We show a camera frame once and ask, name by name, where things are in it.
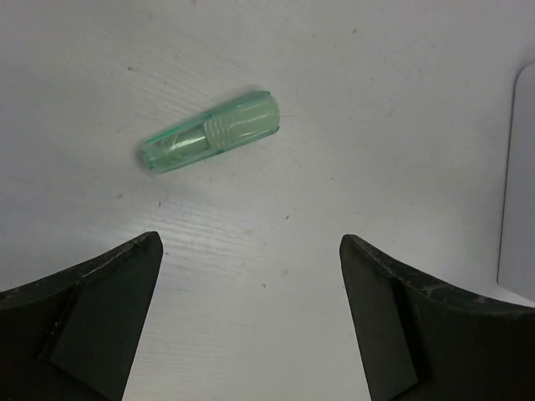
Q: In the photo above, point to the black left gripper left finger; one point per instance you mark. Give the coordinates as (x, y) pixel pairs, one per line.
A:
(74, 335)

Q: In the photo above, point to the white compartment tray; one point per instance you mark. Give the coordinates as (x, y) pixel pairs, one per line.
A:
(516, 256)

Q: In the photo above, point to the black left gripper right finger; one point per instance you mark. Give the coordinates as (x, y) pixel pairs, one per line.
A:
(421, 338)

